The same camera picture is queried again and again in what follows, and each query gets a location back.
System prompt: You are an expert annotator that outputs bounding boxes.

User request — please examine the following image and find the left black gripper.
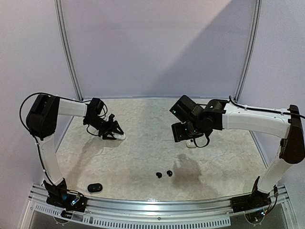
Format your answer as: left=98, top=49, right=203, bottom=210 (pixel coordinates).
left=84, top=115, right=123, bottom=139

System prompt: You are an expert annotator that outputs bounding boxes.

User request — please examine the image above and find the white oval charging case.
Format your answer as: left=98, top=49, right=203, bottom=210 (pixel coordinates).
left=113, top=133, right=126, bottom=140

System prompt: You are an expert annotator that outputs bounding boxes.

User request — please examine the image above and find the white square charging case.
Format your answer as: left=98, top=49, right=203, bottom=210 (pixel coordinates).
left=186, top=140, right=196, bottom=148

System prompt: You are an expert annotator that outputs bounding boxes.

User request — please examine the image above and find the black oval charging case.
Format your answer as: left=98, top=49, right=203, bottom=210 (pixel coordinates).
left=87, top=183, right=103, bottom=193

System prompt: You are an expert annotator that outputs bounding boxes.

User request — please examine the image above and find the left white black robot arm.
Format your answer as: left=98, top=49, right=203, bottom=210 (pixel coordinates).
left=24, top=92, right=126, bottom=186

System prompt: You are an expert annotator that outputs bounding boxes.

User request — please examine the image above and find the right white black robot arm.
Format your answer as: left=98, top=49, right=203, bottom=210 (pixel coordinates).
left=170, top=95, right=305, bottom=208

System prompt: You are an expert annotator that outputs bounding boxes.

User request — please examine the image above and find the black earbud right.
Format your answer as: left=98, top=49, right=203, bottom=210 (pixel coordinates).
left=166, top=170, right=173, bottom=177

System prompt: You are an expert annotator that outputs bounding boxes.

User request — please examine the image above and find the black earbud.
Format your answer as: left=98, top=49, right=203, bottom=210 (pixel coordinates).
left=156, top=172, right=162, bottom=178
left=166, top=170, right=173, bottom=177

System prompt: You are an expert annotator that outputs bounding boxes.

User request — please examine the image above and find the black earbud left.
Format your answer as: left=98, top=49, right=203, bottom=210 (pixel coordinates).
left=156, top=172, right=162, bottom=178

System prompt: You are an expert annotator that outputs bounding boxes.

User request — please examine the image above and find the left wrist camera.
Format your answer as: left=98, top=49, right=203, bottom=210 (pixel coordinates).
left=108, top=114, right=115, bottom=122

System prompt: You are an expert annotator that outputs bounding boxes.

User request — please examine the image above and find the right black cable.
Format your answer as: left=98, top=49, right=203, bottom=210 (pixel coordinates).
left=193, top=95, right=305, bottom=148

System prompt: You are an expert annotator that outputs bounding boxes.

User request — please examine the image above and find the black cable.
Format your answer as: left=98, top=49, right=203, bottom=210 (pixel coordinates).
left=19, top=92, right=60, bottom=187
left=193, top=95, right=305, bottom=148

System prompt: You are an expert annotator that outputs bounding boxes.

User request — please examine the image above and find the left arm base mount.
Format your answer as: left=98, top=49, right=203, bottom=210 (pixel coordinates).
left=46, top=190, right=88, bottom=212

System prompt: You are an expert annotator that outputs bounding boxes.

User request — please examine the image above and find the aluminium front rail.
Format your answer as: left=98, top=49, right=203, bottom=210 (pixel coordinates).
left=21, top=185, right=297, bottom=229

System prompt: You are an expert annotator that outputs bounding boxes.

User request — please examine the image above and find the left black cable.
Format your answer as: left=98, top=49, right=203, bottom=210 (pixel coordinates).
left=19, top=92, right=60, bottom=187

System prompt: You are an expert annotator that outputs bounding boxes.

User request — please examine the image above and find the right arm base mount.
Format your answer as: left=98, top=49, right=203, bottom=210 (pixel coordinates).
left=230, top=192, right=271, bottom=213

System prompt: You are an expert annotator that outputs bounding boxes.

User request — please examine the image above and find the left aluminium frame post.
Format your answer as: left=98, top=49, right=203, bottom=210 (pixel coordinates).
left=54, top=0, right=83, bottom=101

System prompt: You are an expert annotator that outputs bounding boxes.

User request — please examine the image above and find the aluminium frame post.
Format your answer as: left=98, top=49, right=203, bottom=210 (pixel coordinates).
left=234, top=0, right=262, bottom=102
left=54, top=0, right=83, bottom=101

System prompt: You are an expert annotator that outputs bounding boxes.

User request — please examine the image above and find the right aluminium frame post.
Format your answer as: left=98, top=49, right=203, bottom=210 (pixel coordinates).
left=234, top=0, right=262, bottom=102

